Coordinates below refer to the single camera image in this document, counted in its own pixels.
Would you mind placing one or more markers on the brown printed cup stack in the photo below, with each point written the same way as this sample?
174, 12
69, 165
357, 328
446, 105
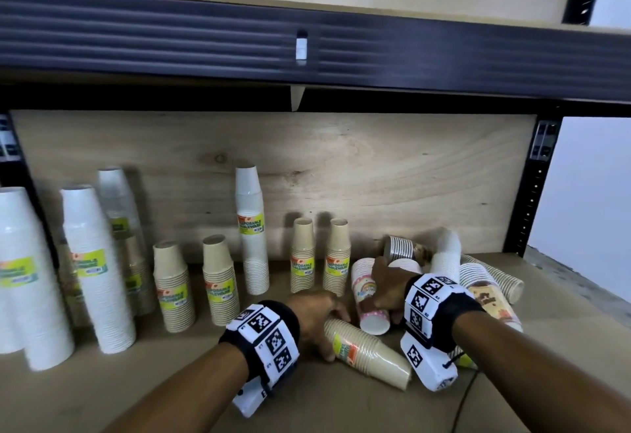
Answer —
493, 299

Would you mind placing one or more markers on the black metal shelf beam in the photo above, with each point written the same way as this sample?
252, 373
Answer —
148, 33

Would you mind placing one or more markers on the long striped cup stack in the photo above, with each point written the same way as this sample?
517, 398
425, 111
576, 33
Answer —
503, 280

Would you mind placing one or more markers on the silver shelf bracket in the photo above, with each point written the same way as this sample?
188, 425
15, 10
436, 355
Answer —
544, 141
7, 139

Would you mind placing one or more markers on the large white cup stack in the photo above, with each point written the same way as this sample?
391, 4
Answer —
98, 275
7, 329
29, 289

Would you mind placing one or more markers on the wooden back panel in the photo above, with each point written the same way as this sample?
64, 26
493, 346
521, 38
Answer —
369, 166

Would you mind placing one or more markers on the person's right forearm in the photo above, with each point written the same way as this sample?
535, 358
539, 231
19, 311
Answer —
532, 373

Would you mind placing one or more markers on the person's left thumb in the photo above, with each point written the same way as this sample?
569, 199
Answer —
326, 348

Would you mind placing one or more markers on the tall narrow white cup stack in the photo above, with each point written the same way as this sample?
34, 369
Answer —
251, 230

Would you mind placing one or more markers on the person's right hand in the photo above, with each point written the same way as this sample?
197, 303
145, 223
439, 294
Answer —
392, 287

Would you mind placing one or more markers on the pink printed paper cup stack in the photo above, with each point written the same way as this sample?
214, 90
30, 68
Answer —
367, 319

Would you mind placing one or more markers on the brown cup stack in wrap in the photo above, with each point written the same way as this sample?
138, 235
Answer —
71, 294
140, 280

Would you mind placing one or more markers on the person's left hand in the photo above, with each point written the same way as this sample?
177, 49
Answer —
310, 314

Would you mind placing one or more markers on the small white cup stack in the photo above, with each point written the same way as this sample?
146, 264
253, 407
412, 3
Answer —
446, 255
406, 265

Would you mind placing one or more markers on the tan paper cup stack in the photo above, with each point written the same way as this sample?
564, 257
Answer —
369, 351

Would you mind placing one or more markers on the white clip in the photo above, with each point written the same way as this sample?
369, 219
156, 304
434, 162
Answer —
301, 48

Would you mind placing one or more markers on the clear plastic cup stack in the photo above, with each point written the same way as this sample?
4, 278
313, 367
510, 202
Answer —
116, 201

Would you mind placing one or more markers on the cup pack with yellow label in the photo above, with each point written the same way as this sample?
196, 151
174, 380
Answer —
464, 359

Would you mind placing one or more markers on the wide tan cup stack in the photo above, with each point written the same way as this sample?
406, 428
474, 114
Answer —
221, 285
173, 289

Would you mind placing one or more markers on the person's right thumb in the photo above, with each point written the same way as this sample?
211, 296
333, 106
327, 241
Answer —
382, 305

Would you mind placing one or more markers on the black wristband with marker tags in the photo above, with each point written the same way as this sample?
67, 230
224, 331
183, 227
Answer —
268, 336
429, 309

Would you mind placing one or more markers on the short striped cup stack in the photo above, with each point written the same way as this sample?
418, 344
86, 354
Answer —
399, 248

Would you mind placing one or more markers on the narrow tan cup stack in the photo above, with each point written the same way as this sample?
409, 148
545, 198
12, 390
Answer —
302, 260
337, 260

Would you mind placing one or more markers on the person's left forearm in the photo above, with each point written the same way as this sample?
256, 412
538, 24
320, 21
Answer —
187, 393

